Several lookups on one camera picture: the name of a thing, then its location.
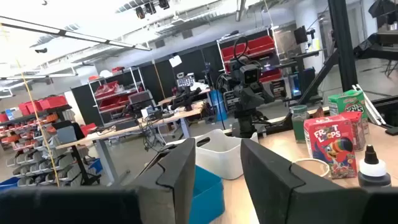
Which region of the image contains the black monitor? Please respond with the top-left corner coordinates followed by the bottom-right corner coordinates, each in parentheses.
top-left (293, 25), bottom-right (309, 45)

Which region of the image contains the white rack with red bins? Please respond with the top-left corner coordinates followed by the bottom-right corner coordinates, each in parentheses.
top-left (88, 67), bottom-right (147, 127)

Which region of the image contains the ceiling light strip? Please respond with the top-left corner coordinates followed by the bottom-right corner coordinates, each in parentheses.
top-left (0, 15), bottom-right (152, 52)

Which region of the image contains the black rack with red bins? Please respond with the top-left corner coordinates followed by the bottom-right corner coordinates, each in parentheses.
top-left (216, 27), bottom-right (283, 84)

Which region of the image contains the green lid spice jar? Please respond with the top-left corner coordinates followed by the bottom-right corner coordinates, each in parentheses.
top-left (290, 105), bottom-right (310, 144)

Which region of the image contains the large black food colouring bottle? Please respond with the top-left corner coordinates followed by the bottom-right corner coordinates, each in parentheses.
top-left (357, 144), bottom-right (392, 188)

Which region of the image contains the black standing desk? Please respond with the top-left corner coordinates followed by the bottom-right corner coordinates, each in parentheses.
top-left (275, 49), bottom-right (324, 105)

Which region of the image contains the white plastic bin with handles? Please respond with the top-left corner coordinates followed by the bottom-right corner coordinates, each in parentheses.
top-left (194, 129), bottom-right (259, 180)

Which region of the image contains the green Apple Jacks cereal box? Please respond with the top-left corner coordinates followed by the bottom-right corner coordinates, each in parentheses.
top-left (328, 89), bottom-right (369, 125)

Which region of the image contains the black computer tower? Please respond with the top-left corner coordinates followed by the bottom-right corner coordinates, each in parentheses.
top-left (287, 67), bottom-right (317, 98)

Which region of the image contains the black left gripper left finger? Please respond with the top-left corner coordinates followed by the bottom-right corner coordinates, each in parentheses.
top-left (107, 138), bottom-right (197, 224)

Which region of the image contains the parts bin shelving unit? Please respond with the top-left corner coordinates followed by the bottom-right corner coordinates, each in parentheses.
top-left (0, 95), bottom-right (103, 189)

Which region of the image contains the light wood workbench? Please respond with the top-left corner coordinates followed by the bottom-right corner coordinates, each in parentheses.
top-left (55, 88), bottom-right (218, 187)

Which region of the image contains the black aluminium table frame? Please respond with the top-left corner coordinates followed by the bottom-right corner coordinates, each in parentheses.
top-left (264, 0), bottom-right (398, 136)

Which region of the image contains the yellow hanging cable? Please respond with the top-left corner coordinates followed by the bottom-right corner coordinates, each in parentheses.
top-left (0, 23), bottom-right (60, 188)

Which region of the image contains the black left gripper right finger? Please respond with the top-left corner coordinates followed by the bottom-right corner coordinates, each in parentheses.
top-left (241, 139), bottom-right (368, 224)

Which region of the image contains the silver aluminium bar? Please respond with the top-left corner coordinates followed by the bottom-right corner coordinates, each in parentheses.
top-left (352, 83), bottom-right (387, 126)

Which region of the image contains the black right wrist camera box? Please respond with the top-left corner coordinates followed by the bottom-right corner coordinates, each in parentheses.
top-left (238, 63), bottom-right (262, 85)

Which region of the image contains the red mini cereal box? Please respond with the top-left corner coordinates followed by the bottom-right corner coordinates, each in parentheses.
top-left (340, 111), bottom-right (367, 152)

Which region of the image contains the screen with grid pattern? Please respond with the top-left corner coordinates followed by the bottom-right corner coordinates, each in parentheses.
top-left (176, 73), bottom-right (196, 89)

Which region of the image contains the red Froot Loops cereal box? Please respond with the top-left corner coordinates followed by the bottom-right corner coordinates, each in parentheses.
top-left (303, 114), bottom-right (358, 180)

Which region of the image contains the white paper sign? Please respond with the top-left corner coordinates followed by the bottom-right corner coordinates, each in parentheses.
top-left (168, 55), bottom-right (183, 68)

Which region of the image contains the blue cylindrical bin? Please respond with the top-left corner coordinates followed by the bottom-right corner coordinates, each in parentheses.
top-left (208, 89), bottom-right (228, 123)

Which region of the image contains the blue plastic bin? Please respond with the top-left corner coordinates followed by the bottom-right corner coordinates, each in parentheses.
top-left (188, 164), bottom-right (225, 224)

